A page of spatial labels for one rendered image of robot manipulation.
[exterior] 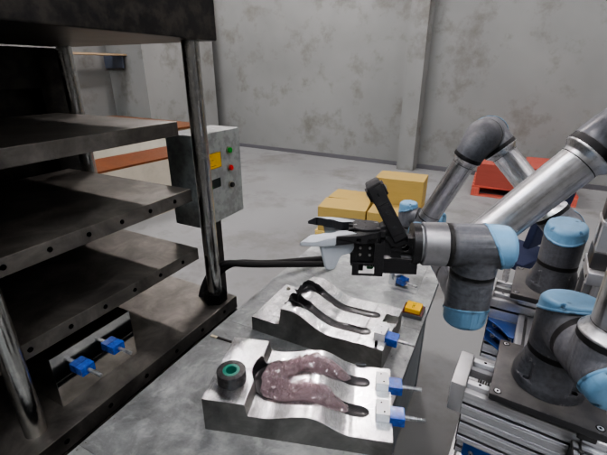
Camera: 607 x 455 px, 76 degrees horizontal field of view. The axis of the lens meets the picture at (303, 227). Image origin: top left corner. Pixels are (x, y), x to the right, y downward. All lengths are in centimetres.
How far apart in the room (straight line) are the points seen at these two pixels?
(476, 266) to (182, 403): 94
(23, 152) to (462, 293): 106
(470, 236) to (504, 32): 672
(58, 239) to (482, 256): 105
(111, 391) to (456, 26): 699
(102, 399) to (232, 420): 45
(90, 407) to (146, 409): 18
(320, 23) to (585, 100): 467
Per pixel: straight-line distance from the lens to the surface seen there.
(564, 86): 727
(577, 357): 90
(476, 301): 73
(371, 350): 132
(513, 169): 153
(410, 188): 413
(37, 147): 123
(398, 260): 68
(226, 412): 115
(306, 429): 112
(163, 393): 135
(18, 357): 125
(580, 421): 106
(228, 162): 181
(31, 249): 122
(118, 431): 129
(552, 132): 732
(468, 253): 68
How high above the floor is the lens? 171
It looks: 22 degrees down
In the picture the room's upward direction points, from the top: straight up
